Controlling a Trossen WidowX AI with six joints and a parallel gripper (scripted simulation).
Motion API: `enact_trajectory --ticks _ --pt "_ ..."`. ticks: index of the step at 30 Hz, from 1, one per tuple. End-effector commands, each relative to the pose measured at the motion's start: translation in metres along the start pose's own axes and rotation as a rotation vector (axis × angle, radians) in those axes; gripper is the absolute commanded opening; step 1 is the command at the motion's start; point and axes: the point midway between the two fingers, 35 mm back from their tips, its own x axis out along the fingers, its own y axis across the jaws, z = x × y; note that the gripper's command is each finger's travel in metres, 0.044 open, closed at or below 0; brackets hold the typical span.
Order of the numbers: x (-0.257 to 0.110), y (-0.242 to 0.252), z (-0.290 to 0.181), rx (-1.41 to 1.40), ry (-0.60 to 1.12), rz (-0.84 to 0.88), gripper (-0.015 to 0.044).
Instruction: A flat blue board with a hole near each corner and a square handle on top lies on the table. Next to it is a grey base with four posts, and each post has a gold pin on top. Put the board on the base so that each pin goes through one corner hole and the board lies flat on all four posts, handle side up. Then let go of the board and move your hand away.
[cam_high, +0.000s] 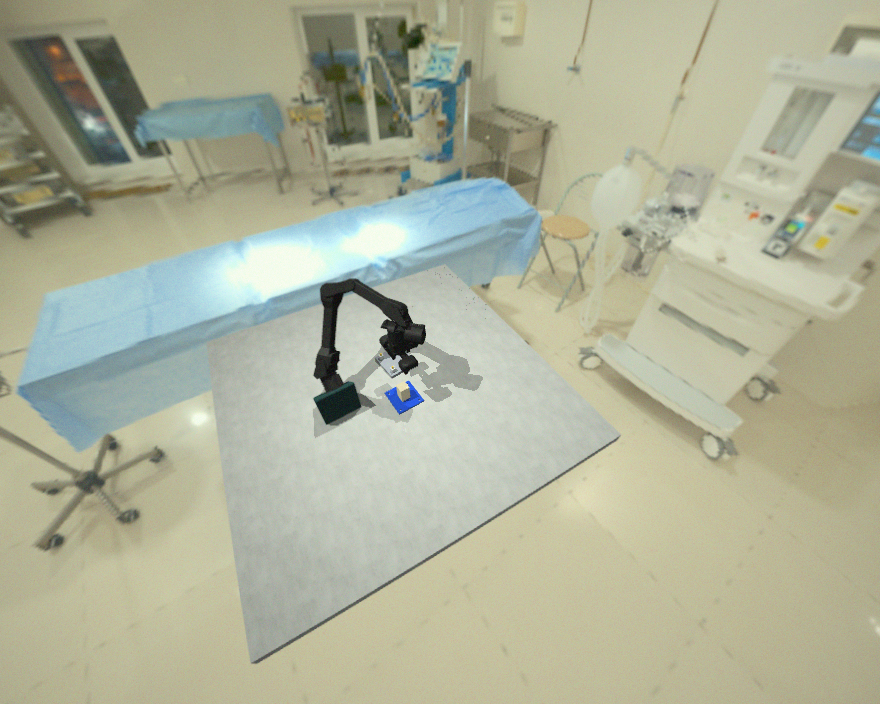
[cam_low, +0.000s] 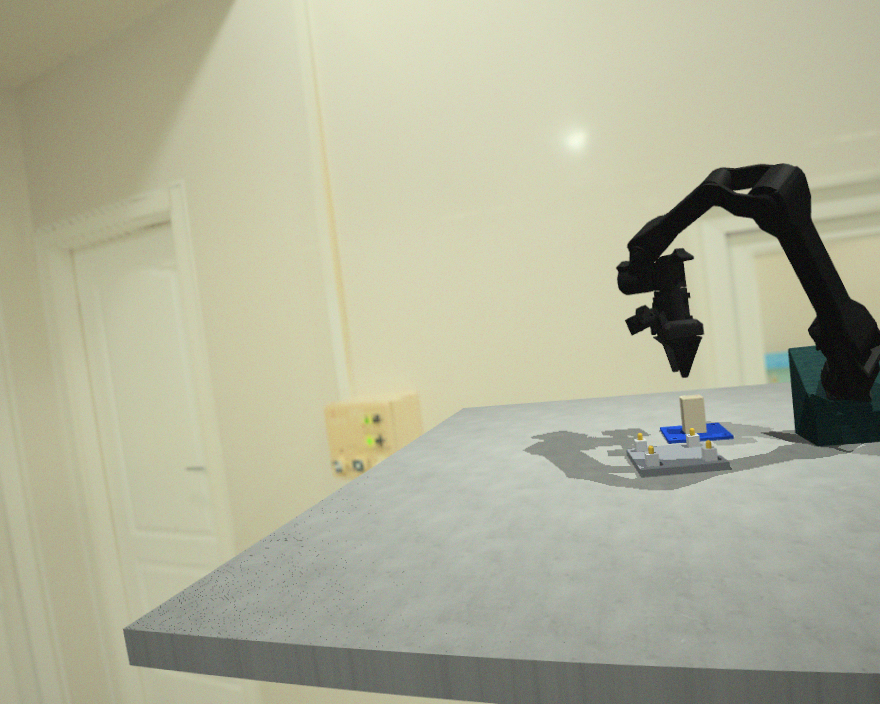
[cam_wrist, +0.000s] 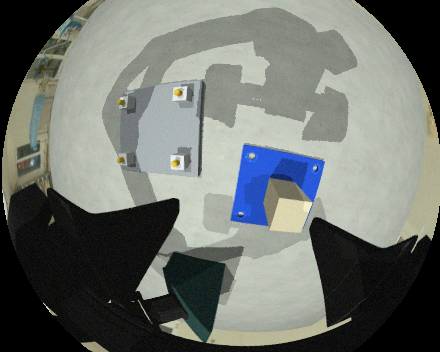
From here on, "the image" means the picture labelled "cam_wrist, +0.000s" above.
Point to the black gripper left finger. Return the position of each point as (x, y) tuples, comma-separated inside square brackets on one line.
[(119, 245)]

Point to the blue plate with beige square handle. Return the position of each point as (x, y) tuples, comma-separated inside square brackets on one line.
[(276, 189)]

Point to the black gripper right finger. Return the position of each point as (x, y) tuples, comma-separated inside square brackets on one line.
[(350, 268)]

